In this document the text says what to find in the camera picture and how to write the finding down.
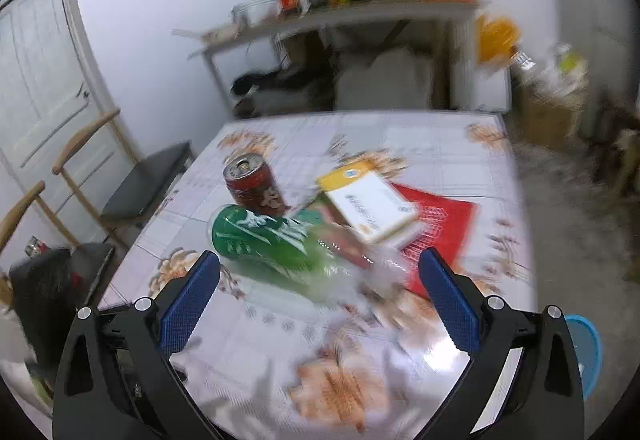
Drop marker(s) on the white cabinet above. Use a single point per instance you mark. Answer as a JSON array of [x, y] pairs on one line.
[[492, 90]]

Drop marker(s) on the red drink can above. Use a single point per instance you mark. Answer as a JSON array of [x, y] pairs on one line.
[[255, 185]]

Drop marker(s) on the green white packet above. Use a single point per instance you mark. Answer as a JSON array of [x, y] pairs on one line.
[[570, 65]]

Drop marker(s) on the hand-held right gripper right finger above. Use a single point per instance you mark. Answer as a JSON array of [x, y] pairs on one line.
[[450, 300]]

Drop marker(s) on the brown flat packet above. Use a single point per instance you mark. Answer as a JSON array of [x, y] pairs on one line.
[[345, 245]]

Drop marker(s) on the white panel door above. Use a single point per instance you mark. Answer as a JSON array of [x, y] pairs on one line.
[[45, 70]]

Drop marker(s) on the grey shelf table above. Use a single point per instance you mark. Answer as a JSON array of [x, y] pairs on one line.
[[350, 15]]

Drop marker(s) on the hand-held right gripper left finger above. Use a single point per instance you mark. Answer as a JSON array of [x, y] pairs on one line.
[[192, 305]]

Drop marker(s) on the black cloth pile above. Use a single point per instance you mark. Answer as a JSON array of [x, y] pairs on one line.
[[280, 93]]

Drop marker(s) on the red envelope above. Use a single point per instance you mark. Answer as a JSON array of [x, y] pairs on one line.
[[445, 220]]

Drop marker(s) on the black bag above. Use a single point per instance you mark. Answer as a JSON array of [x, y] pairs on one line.
[[45, 290]]

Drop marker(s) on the wooden chair dark seat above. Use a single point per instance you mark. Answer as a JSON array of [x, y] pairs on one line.
[[145, 180], [20, 205]]

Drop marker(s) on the blue plastic trash bin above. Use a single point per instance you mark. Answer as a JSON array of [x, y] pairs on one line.
[[587, 350]]

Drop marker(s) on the white yellow box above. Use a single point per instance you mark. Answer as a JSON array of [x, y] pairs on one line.
[[370, 205]]

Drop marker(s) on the cardboard box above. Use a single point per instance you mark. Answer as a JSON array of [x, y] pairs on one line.
[[545, 120]]

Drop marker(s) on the clear plastic bottle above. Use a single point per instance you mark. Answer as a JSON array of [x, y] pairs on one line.
[[525, 63]]

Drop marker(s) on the green label plastic bottle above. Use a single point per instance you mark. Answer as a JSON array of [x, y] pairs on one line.
[[260, 235]]

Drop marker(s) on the orange plastic bag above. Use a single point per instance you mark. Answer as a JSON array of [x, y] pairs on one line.
[[497, 40]]

